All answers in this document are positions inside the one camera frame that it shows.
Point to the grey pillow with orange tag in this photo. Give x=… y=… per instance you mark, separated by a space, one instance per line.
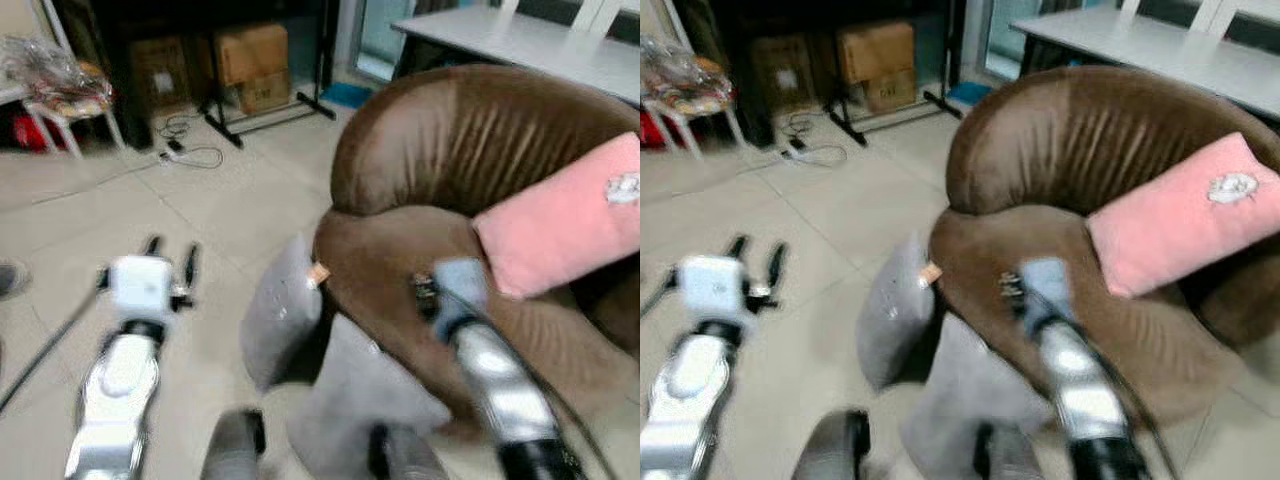
x=895 y=320
x=280 y=320

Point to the large grey floor cushion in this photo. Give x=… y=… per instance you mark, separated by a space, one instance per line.
x=965 y=400
x=360 y=400

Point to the brown fabric sofa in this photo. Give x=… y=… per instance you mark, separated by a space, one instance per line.
x=440 y=150
x=1060 y=150

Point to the pink pillow with white print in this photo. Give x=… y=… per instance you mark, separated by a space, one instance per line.
x=560 y=225
x=1170 y=225

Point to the blue floor mat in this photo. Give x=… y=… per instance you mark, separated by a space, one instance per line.
x=968 y=93
x=346 y=95

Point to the black metal stand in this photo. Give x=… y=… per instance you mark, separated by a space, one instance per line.
x=846 y=125
x=222 y=125

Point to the white stool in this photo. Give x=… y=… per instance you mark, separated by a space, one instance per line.
x=690 y=112
x=70 y=118

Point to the red object under stool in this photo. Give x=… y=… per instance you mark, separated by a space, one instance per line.
x=652 y=130
x=30 y=132

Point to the grey shoe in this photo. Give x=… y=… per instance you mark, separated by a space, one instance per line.
x=12 y=278

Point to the grey left robot leg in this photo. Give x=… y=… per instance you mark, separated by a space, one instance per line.
x=232 y=450
x=832 y=450

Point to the grey robot leg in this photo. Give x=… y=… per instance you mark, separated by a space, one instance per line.
x=405 y=458
x=832 y=450
x=1010 y=458
x=232 y=450

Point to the grey right robot leg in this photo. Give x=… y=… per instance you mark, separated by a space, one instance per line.
x=1010 y=458
x=405 y=458

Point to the small cardboard box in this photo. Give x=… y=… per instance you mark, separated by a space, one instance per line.
x=160 y=72
x=782 y=72

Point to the clear plastic bag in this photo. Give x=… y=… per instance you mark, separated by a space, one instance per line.
x=45 y=68
x=675 y=68

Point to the large cardboard box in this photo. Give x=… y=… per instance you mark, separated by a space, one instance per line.
x=252 y=62
x=877 y=60

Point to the white table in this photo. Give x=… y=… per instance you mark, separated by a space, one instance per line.
x=540 y=50
x=1170 y=55

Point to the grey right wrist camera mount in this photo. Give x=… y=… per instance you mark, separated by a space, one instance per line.
x=1045 y=285
x=460 y=285

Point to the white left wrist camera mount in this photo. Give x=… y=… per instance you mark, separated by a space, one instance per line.
x=140 y=285
x=712 y=288

